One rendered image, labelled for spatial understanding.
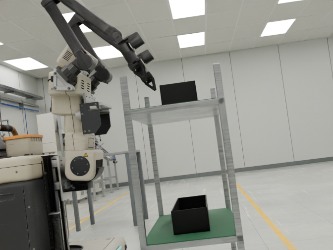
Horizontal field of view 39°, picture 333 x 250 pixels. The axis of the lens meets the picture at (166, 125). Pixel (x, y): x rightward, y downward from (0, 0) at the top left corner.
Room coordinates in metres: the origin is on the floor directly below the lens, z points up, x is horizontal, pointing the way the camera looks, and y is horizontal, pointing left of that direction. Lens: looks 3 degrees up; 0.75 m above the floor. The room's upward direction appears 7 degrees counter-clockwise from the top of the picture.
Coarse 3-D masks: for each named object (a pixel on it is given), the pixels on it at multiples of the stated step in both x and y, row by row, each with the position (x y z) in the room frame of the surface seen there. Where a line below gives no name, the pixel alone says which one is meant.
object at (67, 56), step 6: (66, 48) 2.44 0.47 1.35; (60, 54) 2.46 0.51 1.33; (66, 54) 2.45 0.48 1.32; (72, 54) 2.45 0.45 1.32; (90, 54) 2.45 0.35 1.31; (60, 60) 2.44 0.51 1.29; (66, 60) 2.45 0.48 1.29; (72, 60) 2.44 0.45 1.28; (96, 60) 2.58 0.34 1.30; (60, 66) 2.46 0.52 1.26; (84, 72) 2.53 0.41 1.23
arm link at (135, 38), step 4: (116, 32) 2.27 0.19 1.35; (136, 32) 2.28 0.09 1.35; (112, 36) 2.27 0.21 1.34; (116, 36) 2.27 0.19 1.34; (120, 36) 2.27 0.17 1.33; (128, 36) 2.28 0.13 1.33; (132, 36) 2.28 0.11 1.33; (136, 36) 2.28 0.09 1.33; (140, 36) 2.27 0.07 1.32; (116, 40) 2.27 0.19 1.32; (120, 40) 2.27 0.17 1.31; (124, 40) 2.29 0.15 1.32; (132, 40) 2.27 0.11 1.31; (136, 40) 2.27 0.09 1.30; (140, 40) 2.27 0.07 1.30; (120, 44) 2.31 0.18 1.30; (132, 44) 2.27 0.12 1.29; (136, 44) 2.28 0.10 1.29; (140, 44) 2.28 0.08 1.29; (136, 48) 2.29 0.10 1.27
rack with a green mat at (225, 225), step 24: (216, 72) 2.03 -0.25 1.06; (144, 120) 2.44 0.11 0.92; (168, 120) 2.69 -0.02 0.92; (216, 120) 2.90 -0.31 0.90; (168, 216) 2.86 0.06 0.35; (216, 216) 2.62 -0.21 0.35; (144, 240) 2.06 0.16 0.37; (168, 240) 2.11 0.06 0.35; (192, 240) 2.05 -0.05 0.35; (216, 240) 2.04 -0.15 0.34; (240, 240) 2.03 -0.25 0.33
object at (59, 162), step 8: (56, 160) 2.50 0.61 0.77; (64, 160) 2.57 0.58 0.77; (96, 160) 2.49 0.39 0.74; (64, 168) 2.56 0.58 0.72; (96, 168) 2.48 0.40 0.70; (64, 176) 2.54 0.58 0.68; (96, 176) 2.49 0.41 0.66; (56, 184) 2.50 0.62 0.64; (64, 184) 2.52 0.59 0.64; (72, 184) 2.68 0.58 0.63; (80, 184) 2.48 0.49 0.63; (88, 184) 2.50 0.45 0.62; (64, 192) 2.51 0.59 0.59
